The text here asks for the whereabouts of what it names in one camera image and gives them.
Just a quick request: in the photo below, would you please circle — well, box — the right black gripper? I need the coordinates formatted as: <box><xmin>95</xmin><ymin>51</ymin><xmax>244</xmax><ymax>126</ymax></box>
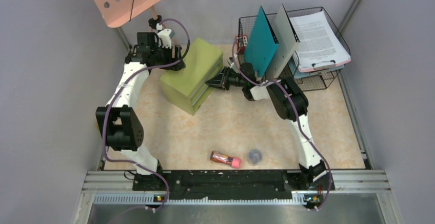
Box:
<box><xmin>207</xmin><ymin>67</ymin><xmax>246</xmax><ymax>91</ymax></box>

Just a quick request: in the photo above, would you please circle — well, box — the black wire desk organizer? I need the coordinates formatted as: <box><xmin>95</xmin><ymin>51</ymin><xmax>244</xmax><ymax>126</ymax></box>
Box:
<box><xmin>238</xmin><ymin>7</ymin><xmax>350</xmax><ymax>91</ymax></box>

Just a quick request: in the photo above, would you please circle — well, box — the light blue clipboard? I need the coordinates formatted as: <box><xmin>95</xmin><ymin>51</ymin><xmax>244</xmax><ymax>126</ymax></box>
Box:
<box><xmin>288</xmin><ymin>58</ymin><xmax>344</xmax><ymax>79</ymax></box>

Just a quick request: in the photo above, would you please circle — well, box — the green rectangular box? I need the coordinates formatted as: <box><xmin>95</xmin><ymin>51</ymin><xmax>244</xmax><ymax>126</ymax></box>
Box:
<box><xmin>159</xmin><ymin>38</ymin><xmax>223</xmax><ymax>115</ymax></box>

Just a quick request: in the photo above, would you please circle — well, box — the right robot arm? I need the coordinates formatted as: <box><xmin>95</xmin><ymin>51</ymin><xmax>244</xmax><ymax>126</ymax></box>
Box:
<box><xmin>205</xmin><ymin>63</ymin><xmax>328</xmax><ymax>189</ymax></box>

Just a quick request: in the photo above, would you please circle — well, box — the printed paper clipboard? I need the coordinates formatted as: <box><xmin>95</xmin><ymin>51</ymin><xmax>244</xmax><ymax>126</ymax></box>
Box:
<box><xmin>290</xmin><ymin>11</ymin><xmax>351</xmax><ymax>73</ymax></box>

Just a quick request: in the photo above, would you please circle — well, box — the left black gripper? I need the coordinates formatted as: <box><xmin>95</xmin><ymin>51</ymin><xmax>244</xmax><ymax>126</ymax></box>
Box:
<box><xmin>152</xmin><ymin>43</ymin><xmax>186</xmax><ymax>72</ymax></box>

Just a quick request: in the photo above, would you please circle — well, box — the pink capped pencil tube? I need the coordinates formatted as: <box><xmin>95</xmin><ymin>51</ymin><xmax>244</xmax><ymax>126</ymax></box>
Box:
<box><xmin>209</xmin><ymin>151</ymin><xmax>243</xmax><ymax>169</ymax></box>

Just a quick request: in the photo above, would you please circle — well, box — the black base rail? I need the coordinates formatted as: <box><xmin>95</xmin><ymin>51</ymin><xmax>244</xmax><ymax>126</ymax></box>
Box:
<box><xmin>132</xmin><ymin>170</ymin><xmax>335</xmax><ymax>200</ymax></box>

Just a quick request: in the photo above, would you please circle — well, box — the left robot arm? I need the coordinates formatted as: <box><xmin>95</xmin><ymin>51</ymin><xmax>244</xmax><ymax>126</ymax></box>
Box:
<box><xmin>95</xmin><ymin>29</ymin><xmax>185</xmax><ymax>190</ymax></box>

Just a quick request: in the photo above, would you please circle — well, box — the grey white folder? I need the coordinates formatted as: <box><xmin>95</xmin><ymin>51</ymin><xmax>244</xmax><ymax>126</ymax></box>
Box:
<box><xmin>266</xmin><ymin>4</ymin><xmax>300</xmax><ymax>79</ymax></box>

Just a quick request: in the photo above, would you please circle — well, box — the teal folder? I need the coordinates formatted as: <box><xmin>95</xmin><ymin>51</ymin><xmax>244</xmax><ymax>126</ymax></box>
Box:
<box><xmin>244</xmin><ymin>6</ymin><xmax>279</xmax><ymax>77</ymax></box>

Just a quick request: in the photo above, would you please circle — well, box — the clear round container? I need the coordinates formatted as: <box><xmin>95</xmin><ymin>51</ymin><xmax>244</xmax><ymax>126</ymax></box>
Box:
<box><xmin>248</xmin><ymin>149</ymin><xmax>263</xmax><ymax>166</ymax></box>

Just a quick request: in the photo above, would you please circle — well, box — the red calculator cube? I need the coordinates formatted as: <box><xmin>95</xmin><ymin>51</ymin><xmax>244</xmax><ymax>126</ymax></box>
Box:
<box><xmin>235</xmin><ymin>35</ymin><xmax>248</xmax><ymax>54</ymax></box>

